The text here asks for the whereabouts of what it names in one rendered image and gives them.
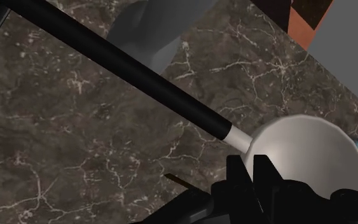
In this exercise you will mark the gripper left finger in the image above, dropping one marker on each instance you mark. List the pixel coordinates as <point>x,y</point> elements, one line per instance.
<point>237,192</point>

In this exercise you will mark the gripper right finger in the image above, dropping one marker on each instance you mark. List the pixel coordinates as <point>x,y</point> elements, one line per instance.
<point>270,183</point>

